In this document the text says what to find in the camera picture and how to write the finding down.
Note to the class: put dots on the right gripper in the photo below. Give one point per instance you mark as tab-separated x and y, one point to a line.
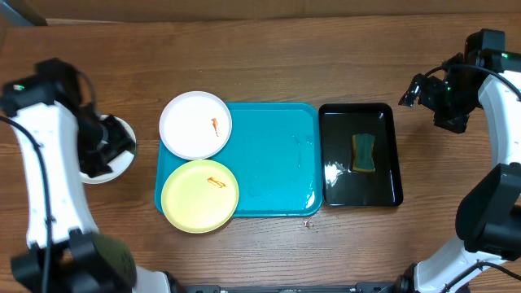
431	89

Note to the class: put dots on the black tray with water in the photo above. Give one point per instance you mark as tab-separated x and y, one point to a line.
341	186

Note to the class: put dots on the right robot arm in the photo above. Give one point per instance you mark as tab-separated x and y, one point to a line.
487	223

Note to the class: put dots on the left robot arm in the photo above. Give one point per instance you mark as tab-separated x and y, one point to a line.
66	144

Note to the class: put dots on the green yellow sponge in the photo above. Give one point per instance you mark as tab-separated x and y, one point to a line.
362	153

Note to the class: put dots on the small debris on table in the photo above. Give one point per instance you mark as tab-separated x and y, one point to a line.
308	224

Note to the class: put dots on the white plate with sauce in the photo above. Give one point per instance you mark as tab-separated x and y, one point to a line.
195	125

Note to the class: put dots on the teal plastic tray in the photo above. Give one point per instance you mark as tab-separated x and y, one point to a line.
274	153

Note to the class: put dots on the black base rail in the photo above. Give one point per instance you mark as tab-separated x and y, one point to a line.
361	287

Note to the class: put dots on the yellow plate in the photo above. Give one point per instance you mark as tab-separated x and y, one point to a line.
200	196

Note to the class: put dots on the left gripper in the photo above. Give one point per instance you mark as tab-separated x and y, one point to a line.
125	146

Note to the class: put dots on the dark object top left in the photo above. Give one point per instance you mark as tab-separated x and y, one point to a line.
21	13

